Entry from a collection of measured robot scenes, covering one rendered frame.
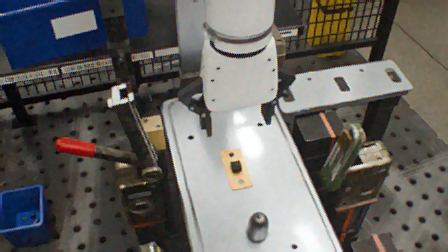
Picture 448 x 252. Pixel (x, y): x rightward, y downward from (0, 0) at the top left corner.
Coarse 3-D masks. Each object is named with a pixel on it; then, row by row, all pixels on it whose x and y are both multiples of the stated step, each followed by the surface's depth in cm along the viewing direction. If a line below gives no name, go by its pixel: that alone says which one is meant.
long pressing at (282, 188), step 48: (192, 96) 92; (192, 144) 83; (240, 144) 83; (288, 144) 83; (192, 192) 76; (240, 192) 76; (288, 192) 76; (192, 240) 70; (240, 240) 70; (288, 240) 70; (336, 240) 71
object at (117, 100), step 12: (144, 84) 62; (120, 96) 61; (132, 96) 61; (144, 96) 61; (108, 108) 62; (120, 108) 60; (132, 108) 62; (120, 120) 62; (132, 120) 63; (132, 132) 64; (144, 132) 69; (132, 144) 66; (144, 144) 67; (144, 156) 68; (156, 156) 74; (144, 168) 70
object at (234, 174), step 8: (224, 152) 82; (232, 152) 82; (240, 152) 82; (224, 160) 80; (232, 160) 80; (240, 160) 80; (224, 168) 79; (232, 168) 78; (240, 168) 78; (232, 176) 78; (240, 176) 78; (248, 176) 78; (232, 184) 77; (240, 184) 77; (248, 184) 77
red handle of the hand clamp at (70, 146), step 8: (56, 144) 64; (64, 144) 64; (72, 144) 65; (80, 144) 65; (88, 144) 66; (64, 152) 65; (72, 152) 65; (80, 152) 66; (88, 152) 66; (96, 152) 67; (104, 152) 68; (112, 152) 69; (120, 152) 69; (128, 152) 70; (112, 160) 69; (120, 160) 69; (128, 160) 70; (136, 160) 70
